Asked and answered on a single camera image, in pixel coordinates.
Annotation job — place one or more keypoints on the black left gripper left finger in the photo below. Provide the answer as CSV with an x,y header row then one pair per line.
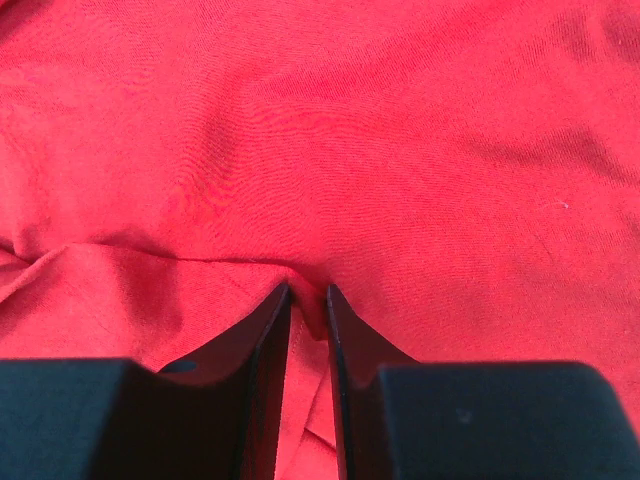
x,y
214,413

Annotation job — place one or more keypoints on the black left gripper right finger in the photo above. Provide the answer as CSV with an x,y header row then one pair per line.
x,y
397,418

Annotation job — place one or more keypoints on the red t shirt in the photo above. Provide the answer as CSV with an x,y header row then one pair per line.
x,y
467,172

